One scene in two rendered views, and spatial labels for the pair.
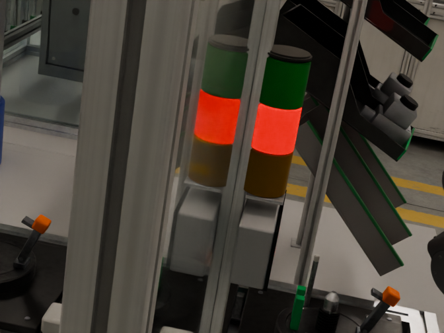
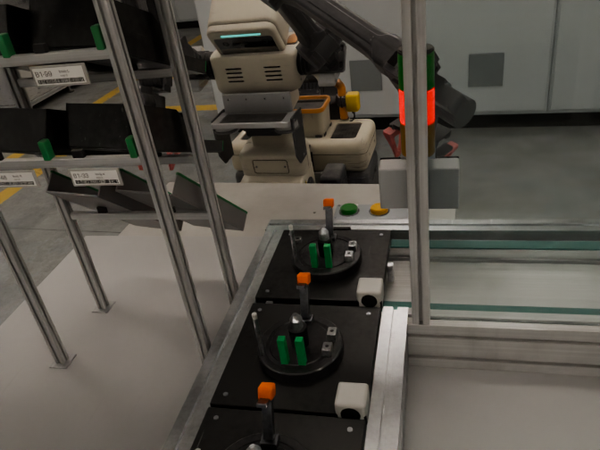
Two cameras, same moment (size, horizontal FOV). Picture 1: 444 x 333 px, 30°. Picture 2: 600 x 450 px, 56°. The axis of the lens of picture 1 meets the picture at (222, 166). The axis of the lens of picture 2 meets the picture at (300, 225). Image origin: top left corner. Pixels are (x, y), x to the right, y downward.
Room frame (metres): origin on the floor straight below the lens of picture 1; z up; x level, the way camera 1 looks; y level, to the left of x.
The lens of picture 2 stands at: (0.87, 0.75, 1.63)
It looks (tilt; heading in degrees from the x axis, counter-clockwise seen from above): 31 degrees down; 282
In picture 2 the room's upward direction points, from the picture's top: 9 degrees counter-clockwise
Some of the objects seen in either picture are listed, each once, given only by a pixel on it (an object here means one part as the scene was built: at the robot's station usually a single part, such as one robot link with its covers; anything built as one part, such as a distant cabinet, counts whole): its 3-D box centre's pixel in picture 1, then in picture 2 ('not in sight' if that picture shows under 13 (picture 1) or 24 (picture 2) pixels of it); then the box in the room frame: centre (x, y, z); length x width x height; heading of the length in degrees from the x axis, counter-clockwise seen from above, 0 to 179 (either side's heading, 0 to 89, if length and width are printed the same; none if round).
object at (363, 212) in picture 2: not in sight; (379, 221); (0.91, -0.39, 0.93); 0.21 x 0.07 x 0.06; 175
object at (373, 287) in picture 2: not in sight; (370, 293); (0.93, -0.08, 0.97); 0.05 x 0.05 x 0.04; 85
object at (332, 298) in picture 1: (332, 300); (323, 233); (1.02, -0.18, 1.04); 0.02 x 0.02 x 0.03
